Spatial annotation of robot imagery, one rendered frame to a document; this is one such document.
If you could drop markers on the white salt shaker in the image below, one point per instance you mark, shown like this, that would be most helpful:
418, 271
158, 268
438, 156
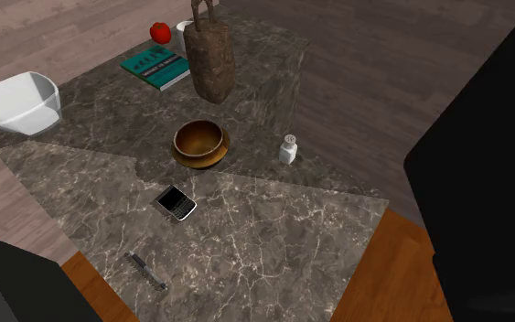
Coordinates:
288, 152

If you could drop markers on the brown wooden plate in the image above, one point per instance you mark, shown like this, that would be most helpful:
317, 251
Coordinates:
203, 162

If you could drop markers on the brown wooden bowl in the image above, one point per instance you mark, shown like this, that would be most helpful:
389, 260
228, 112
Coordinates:
198, 140

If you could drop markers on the black keypad phone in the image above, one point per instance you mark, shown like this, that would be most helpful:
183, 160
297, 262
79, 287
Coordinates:
175, 202

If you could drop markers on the teal book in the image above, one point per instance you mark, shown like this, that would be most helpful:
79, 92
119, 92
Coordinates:
156, 66

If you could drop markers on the white cup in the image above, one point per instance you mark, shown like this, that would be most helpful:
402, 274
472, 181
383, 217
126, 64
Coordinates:
181, 33

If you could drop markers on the grey pen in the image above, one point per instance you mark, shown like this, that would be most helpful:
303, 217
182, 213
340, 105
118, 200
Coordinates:
148, 272

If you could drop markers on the red tomato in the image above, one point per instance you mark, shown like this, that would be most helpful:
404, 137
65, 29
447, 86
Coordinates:
160, 33

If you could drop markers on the large black block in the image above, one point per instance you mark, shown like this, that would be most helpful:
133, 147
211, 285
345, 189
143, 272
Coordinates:
489, 178

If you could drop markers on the white angular bowl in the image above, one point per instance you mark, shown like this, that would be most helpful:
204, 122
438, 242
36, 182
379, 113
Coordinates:
14, 113

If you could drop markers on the dark grey block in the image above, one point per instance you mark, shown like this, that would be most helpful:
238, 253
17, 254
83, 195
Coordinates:
25, 290

